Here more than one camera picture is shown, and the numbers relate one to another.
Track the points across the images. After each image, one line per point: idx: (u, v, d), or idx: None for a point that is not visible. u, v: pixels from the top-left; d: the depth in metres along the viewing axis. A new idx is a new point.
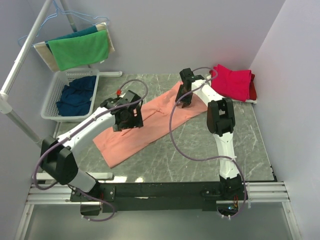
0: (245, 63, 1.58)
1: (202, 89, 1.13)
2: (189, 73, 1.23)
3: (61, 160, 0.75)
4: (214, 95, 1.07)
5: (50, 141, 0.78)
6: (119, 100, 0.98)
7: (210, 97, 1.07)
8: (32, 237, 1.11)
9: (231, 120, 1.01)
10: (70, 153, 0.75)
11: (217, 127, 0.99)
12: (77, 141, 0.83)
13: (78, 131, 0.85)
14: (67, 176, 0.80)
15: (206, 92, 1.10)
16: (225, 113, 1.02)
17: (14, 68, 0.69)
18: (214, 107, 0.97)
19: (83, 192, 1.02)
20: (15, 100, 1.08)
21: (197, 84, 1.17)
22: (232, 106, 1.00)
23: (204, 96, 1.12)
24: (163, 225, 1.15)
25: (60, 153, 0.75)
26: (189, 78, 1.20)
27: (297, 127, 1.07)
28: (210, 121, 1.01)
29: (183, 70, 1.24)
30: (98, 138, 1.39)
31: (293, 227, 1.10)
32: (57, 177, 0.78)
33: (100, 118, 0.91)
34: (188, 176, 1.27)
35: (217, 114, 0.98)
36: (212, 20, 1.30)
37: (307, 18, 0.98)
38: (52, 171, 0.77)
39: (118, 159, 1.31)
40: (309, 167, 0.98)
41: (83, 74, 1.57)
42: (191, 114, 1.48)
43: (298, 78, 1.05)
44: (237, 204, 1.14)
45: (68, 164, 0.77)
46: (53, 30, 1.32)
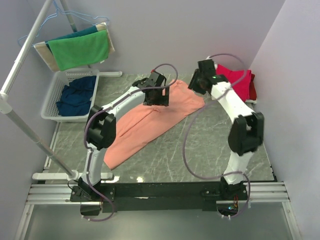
0: (245, 63, 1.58)
1: (226, 97, 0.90)
2: (210, 69, 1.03)
3: (106, 125, 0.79)
4: (241, 107, 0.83)
5: (96, 109, 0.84)
6: (146, 81, 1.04)
7: (235, 110, 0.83)
8: (32, 237, 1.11)
9: (259, 140, 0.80)
10: (115, 118, 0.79)
11: (241, 148, 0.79)
12: (118, 111, 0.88)
13: (119, 102, 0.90)
14: (108, 141, 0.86)
15: (230, 103, 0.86)
16: (252, 130, 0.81)
17: (14, 68, 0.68)
18: (241, 126, 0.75)
19: (91, 184, 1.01)
20: (15, 101, 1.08)
21: (220, 88, 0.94)
22: (263, 125, 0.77)
23: (227, 107, 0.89)
24: (163, 225, 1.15)
25: (106, 119, 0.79)
26: (210, 78, 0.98)
27: (297, 127, 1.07)
28: (234, 139, 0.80)
29: (204, 62, 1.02)
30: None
31: (293, 227, 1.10)
32: (100, 142, 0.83)
33: (134, 94, 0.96)
34: (188, 176, 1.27)
35: (243, 135, 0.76)
36: (212, 20, 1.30)
37: (307, 18, 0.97)
38: (97, 136, 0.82)
39: (117, 161, 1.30)
40: (309, 167, 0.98)
41: (83, 74, 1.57)
42: (188, 112, 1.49)
43: (298, 78, 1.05)
44: (237, 204, 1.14)
45: (112, 129, 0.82)
46: (53, 30, 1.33)
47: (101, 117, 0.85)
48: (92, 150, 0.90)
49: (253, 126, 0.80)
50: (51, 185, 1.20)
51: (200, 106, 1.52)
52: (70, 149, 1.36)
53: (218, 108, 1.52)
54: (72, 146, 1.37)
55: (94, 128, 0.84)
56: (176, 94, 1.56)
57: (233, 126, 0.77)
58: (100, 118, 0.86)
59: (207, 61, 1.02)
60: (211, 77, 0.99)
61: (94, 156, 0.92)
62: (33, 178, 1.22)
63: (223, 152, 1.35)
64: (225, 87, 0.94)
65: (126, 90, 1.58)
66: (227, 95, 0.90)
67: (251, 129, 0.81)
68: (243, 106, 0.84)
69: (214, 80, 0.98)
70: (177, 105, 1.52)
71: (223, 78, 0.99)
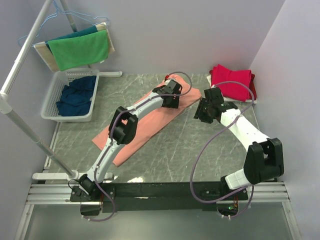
0: (245, 63, 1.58)
1: (237, 123, 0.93)
2: (217, 97, 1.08)
3: (130, 124, 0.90)
4: (254, 133, 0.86)
5: (121, 109, 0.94)
6: (164, 89, 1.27)
7: (249, 136, 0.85)
8: (32, 237, 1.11)
9: (278, 168, 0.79)
10: (137, 120, 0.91)
11: (260, 177, 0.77)
12: (140, 113, 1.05)
13: (141, 105, 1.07)
14: (128, 140, 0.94)
15: (243, 130, 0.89)
16: (270, 158, 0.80)
17: (14, 68, 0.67)
18: (259, 153, 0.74)
19: (96, 180, 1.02)
20: (15, 101, 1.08)
21: (231, 115, 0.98)
22: (281, 152, 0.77)
23: (240, 134, 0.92)
24: (164, 225, 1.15)
25: (130, 119, 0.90)
26: (219, 107, 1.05)
27: (297, 127, 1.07)
28: (251, 168, 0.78)
29: (211, 92, 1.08)
30: (99, 140, 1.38)
31: (293, 227, 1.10)
32: (121, 140, 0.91)
33: (154, 99, 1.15)
34: (188, 176, 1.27)
35: (261, 163, 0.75)
36: (212, 20, 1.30)
37: (307, 18, 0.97)
38: (120, 134, 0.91)
39: (121, 157, 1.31)
40: (309, 167, 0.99)
41: (83, 74, 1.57)
42: (187, 104, 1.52)
43: (298, 78, 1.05)
44: (237, 204, 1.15)
45: (133, 128, 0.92)
46: (52, 30, 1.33)
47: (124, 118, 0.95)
48: (111, 144, 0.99)
49: (271, 153, 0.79)
50: (51, 185, 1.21)
51: (197, 98, 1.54)
52: (70, 149, 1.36)
53: None
54: (72, 146, 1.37)
55: (117, 127, 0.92)
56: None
57: (249, 154, 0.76)
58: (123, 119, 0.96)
59: (214, 90, 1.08)
60: (219, 105, 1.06)
61: (110, 151, 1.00)
62: (33, 178, 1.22)
63: (223, 152, 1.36)
64: (234, 114, 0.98)
65: (126, 90, 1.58)
66: (238, 121, 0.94)
67: (268, 157, 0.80)
68: (256, 132, 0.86)
69: (222, 108, 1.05)
70: None
71: (231, 104, 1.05)
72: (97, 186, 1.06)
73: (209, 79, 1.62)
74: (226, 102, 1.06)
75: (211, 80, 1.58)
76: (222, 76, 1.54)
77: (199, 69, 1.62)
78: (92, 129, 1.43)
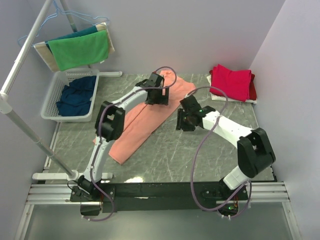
0: (245, 63, 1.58)
1: (220, 123, 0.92)
2: (193, 105, 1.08)
3: (117, 118, 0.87)
4: (238, 129, 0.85)
5: (106, 104, 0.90)
6: (147, 82, 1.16)
7: (235, 133, 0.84)
8: (32, 237, 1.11)
9: (270, 155, 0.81)
10: (124, 112, 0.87)
11: (256, 169, 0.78)
12: (126, 106, 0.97)
13: (126, 99, 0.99)
14: (117, 135, 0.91)
15: (227, 128, 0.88)
16: (259, 148, 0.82)
17: (14, 68, 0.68)
18: (248, 145, 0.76)
19: (94, 182, 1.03)
20: (15, 101, 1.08)
21: (210, 119, 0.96)
22: (267, 139, 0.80)
23: (224, 133, 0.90)
24: (164, 225, 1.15)
25: (117, 112, 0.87)
26: (197, 113, 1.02)
27: (297, 127, 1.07)
28: (245, 162, 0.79)
29: (186, 101, 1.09)
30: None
31: (293, 227, 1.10)
32: (110, 136, 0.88)
33: (138, 92, 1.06)
34: (188, 176, 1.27)
35: (253, 154, 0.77)
36: (212, 20, 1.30)
37: (307, 18, 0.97)
38: (109, 130, 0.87)
39: (124, 154, 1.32)
40: (309, 167, 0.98)
41: (83, 74, 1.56)
42: (182, 98, 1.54)
43: (298, 78, 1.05)
44: (237, 204, 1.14)
45: (121, 122, 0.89)
46: (52, 30, 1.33)
47: (109, 113, 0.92)
48: (100, 143, 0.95)
49: (259, 143, 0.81)
50: (51, 185, 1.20)
51: (192, 91, 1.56)
52: (70, 149, 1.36)
53: (218, 108, 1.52)
54: (72, 146, 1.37)
55: (104, 123, 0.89)
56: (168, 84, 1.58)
57: (239, 149, 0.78)
58: (109, 114, 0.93)
59: (189, 99, 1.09)
60: (197, 111, 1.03)
61: (101, 149, 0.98)
62: (33, 178, 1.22)
63: (223, 152, 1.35)
64: (215, 116, 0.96)
65: (126, 90, 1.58)
66: (220, 121, 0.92)
67: (258, 148, 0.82)
68: (239, 127, 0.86)
69: (201, 113, 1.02)
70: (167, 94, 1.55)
71: (209, 108, 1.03)
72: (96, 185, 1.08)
73: (209, 79, 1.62)
74: (203, 107, 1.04)
75: (211, 80, 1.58)
76: (222, 76, 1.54)
77: (198, 69, 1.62)
78: (93, 129, 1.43)
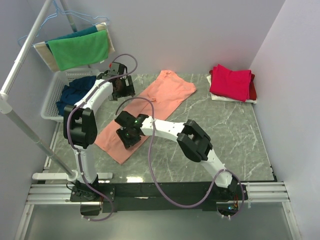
0: (245, 63, 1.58)
1: (158, 126, 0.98)
2: (128, 118, 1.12)
3: (86, 121, 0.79)
4: (174, 127, 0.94)
5: (70, 109, 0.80)
6: (109, 72, 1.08)
7: (174, 131, 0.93)
8: (32, 237, 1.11)
9: (205, 137, 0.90)
10: (92, 111, 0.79)
11: (200, 153, 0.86)
12: (93, 104, 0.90)
13: (91, 96, 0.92)
14: (91, 138, 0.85)
15: (164, 128, 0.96)
16: (195, 135, 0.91)
17: (14, 69, 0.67)
18: (186, 139, 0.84)
19: (88, 182, 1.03)
20: (15, 101, 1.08)
21: (147, 125, 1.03)
22: (198, 125, 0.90)
23: (163, 133, 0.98)
24: (163, 225, 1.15)
25: (84, 114, 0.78)
26: (137, 125, 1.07)
27: (297, 127, 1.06)
28: (190, 154, 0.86)
29: (119, 118, 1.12)
30: (100, 139, 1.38)
31: (293, 227, 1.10)
32: (84, 140, 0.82)
33: (103, 86, 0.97)
34: (188, 176, 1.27)
35: (193, 144, 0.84)
36: (212, 20, 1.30)
37: (306, 18, 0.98)
38: (80, 135, 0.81)
39: (125, 155, 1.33)
40: (309, 167, 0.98)
41: (83, 74, 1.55)
42: (182, 98, 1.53)
43: (297, 79, 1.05)
44: (237, 204, 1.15)
45: (92, 123, 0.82)
46: (52, 30, 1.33)
47: (77, 115, 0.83)
48: (79, 151, 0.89)
49: (193, 131, 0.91)
50: (51, 185, 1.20)
51: (192, 91, 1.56)
52: (69, 149, 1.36)
53: (218, 108, 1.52)
54: None
55: (74, 128, 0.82)
56: (167, 85, 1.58)
57: (182, 145, 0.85)
58: (76, 116, 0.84)
59: (121, 114, 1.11)
60: (133, 123, 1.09)
61: (83, 155, 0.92)
62: (33, 178, 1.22)
63: (223, 152, 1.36)
64: (150, 121, 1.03)
65: None
66: (156, 124, 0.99)
67: (194, 136, 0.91)
68: (174, 124, 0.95)
69: (138, 123, 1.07)
70: (168, 93, 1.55)
71: (143, 116, 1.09)
72: (92, 188, 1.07)
73: (209, 79, 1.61)
74: (138, 117, 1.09)
75: (211, 80, 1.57)
76: (222, 76, 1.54)
77: (199, 69, 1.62)
78: None
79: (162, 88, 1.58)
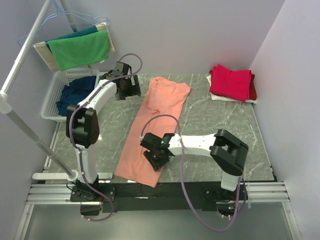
0: (245, 63, 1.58)
1: (186, 142, 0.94)
2: (154, 139, 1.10)
3: (88, 120, 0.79)
4: (204, 140, 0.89)
5: (73, 108, 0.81)
6: (113, 73, 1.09)
7: (205, 145, 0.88)
8: (32, 237, 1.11)
9: (241, 146, 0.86)
10: (95, 110, 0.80)
11: (239, 165, 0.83)
12: (96, 104, 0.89)
13: (94, 96, 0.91)
14: (93, 137, 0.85)
15: (194, 144, 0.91)
16: (229, 145, 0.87)
17: (14, 69, 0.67)
18: (220, 151, 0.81)
19: (88, 182, 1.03)
20: (15, 101, 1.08)
21: (175, 144, 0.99)
22: (231, 134, 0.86)
23: (194, 150, 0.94)
24: (163, 225, 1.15)
25: (86, 114, 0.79)
26: (164, 145, 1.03)
27: (298, 127, 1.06)
28: (227, 167, 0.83)
29: (145, 141, 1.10)
30: (121, 171, 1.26)
31: (293, 227, 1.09)
32: (86, 140, 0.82)
33: (106, 86, 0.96)
34: (188, 176, 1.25)
35: (229, 157, 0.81)
36: (211, 20, 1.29)
37: (307, 18, 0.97)
38: (83, 135, 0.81)
39: (152, 174, 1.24)
40: (310, 167, 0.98)
41: (83, 74, 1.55)
42: (181, 100, 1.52)
43: (298, 79, 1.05)
44: (237, 204, 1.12)
45: (94, 123, 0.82)
46: (53, 30, 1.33)
47: (79, 115, 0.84)
48: (80, 150, 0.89)
49: (227, 141, 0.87)
50: (51, 185, 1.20)
51: (188, 91, 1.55)
52: (69, 149, 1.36)
53: (218, 108, 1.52)
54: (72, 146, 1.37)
55: (76, 127, 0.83)
56: (162, 92, 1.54)
57: (217, 159, 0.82)
58: (79, 116, 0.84)
59: (146, 137, 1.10)
60: (160, 145, 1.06)
61: (84, 155, 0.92)
62: (33, 178, 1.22)
63: None
64: (177, 139, 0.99)
65: None
66: (184, 141, 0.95)
67: (229, 146, 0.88)
68: (204, 138, 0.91)
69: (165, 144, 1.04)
70: (165, 97, 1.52)
71: (168, 135, 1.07)
72: (92, 187, 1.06)
73: (209, 79, 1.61)
74: (164, 137, 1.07)
75: (211, 80, 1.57)
76: (222, 76, 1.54)
77: (199, 69, 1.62)
78: None
79: (158, 96, 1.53)
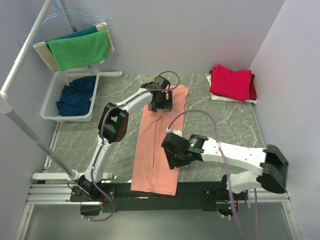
0: (245, 63, 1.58)
1: (228, 153, 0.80)
2: (179, 141, 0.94)
3: (120, 120, 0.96)
4: (251, 154, 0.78)
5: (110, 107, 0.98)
6: (153, 84, 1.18)
7: (254, 161, 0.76)
8: (32, 237, 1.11)
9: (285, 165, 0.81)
10: (127, 114, 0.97)
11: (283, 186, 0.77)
12: (130, 109, 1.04)
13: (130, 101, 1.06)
14: (119, 136, 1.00)
15: (239, 157, 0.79)
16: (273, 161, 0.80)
17: (14, 69, 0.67)
18: (274, 171, 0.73)
19: (94, 181, 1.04)
20: (15, 101, 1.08)
21: (211, 151, 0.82)
22: (280, 152, 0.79)
23: (234, 162, 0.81)
24: (163, 225, 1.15)
25: (120, 115, 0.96)
26: (194, 150, 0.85)
27: (298, 127, 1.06)
28: (272, 186, 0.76)
29: (168, 143, 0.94)
30: (138, 185, 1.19)
31: (293, 227, 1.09)
32: (112, 137, 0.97)
33: (143, 95, 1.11)
34: (188, 176, 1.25)
35: (280, 177, 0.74)
36: (211, 21, 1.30)
37: (306, 18, 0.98)
38: (111, 131, 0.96)
39: (169, 181, 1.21)
40: (310, 168, 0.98)
41: (83, 74, 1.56)
42: (182, 103, 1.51)
43: (298, 79, 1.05)
44: (237, 204, 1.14)
45: (123, 125, 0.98)
46: (53, 30, 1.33)
47: (113, 114, 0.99)
48: (103, 143, 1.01)
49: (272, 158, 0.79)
50: (51, 185, 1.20)
51: (186, 93, 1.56)
52: (70, 149, 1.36)
53: (218, 108, 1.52)
54: (72, 146, 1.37)
55: (107, 124, 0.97)
56: None
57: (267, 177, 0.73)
58: (113, 115, 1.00)
59: (171, 138, 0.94)
60: (189, 147, 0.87)
61: (103, 150, 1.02)
62: (33, 178, 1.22)
63: None
64: (214, 145, 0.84)
65: (126, 90, 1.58)
66: (223, 150, 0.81)
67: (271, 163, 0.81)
68: (250, 151, 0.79)
69: (194, 147, 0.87)
70: None
71: (199, 137, 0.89)
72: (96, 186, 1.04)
73: (209, 79, 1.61)
74: (192, 139, 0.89)
75: (211, 80, 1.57)
76: (222, 76, 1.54)
77: (198, 69, 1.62)
78: (92, 129, 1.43)
79: None
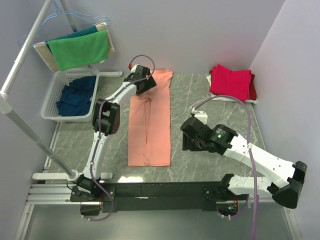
0: (245, 63, 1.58)
1: (256, 158, 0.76)
2: (202, 128, 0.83)
3: (112, 113, 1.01)
4: (280, 166, 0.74)
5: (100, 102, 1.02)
6: (134, 76, 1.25)
7: (281, 173, 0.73)
8: (33, 237, 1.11)
9: None
10: (118, 106, 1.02)
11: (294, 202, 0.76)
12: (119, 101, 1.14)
13: (118, 95, 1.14)
14: (115, 128, 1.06)
15: (267, 165, 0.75)
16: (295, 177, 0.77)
17: (14, 69, 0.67)
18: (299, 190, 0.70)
19: (94, 178, 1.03)
20: (15, 102, 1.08)
21: (240, 150, 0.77)
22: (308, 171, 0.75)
23: (261, 167, 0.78)
24: (163, 225, 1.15)
25: (112, 108, 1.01)
26: (220, 142, 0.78)
27: (298, 126, 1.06)
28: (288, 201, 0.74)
29: (190, 127, 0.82)
30: (134, 161, 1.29)
31: (293, 227, 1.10)
32: (109, 129, 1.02)
33: (128, 87, 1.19)
34: (188, 176, 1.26)
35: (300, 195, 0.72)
36: (211, 21, 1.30)
37: (307, 18, 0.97)
38: (106, 125, 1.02)
39: (162, 153, 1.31)
40: (309, 168, 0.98)
41: (83, 74, 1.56)
42: (167, 84, 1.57)
43: (298, 78, 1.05)
44: (237, 204, 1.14)
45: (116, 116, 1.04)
46: (53, 30, 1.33)
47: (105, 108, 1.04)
48: (99, 137, 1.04)
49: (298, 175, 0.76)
50: (52, 185, 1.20)
51: (171, 75, 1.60)
52: (70, 149, 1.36)
53: (218, 108, 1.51)
54: (72, 146, 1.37)
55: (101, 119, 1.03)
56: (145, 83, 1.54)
57: (290, 193, 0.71)
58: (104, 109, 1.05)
59: (194, 122, 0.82)
60: (216, 139, 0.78)
61: (100, 143, 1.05)
62: (33, 178, 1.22)
63: None
64: (243, 144, 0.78)
65: None
66: (253, 153, 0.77)
67: None
68: (280, 162, 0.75)
69: (222, 139, 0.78)
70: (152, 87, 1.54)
71: (228, 130, 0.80)
72: (97, 184, 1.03)
73: (209, 79, 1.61)
74: (221, 130, 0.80)
75: (211, 80, 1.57)
76: (222, 76, 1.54)
77: (199, 69, 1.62)
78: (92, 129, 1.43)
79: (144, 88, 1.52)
